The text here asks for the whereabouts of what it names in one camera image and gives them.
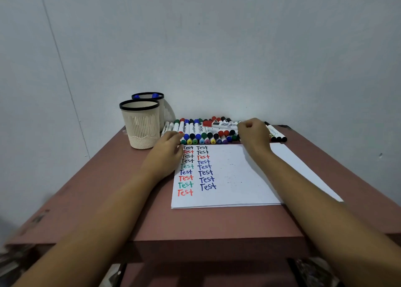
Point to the person's right fingers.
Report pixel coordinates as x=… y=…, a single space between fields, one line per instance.
x=246 y=124

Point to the row of coloured whiteboard markers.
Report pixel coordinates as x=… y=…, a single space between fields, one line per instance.
x=203 y=133

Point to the person's left fingers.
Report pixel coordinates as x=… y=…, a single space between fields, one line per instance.
x=179 y=138

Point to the red capped white marker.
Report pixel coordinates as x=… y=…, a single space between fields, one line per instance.
x=219 y=124

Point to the person's left forearm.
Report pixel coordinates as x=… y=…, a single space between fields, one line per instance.
x=94 y=230

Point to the cream mesh pen holder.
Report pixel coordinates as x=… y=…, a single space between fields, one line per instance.
x=166 y=111
x=141 y=125

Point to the person's right forearm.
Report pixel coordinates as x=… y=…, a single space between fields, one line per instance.
x=329 y=221

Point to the person's left hand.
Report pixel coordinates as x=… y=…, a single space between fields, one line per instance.
x=163 y=155

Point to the black capped white marker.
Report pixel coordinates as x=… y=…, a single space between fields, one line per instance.
x=281 y=134
x=277 y=134
x=272 y=132

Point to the white paper with coloured writing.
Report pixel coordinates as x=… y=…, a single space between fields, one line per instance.
x=225 y=183

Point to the blank white paper sheet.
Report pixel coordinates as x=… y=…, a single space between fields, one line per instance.
x=308 y=177

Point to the person's right hand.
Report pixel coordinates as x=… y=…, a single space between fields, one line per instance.
x=255 y=138

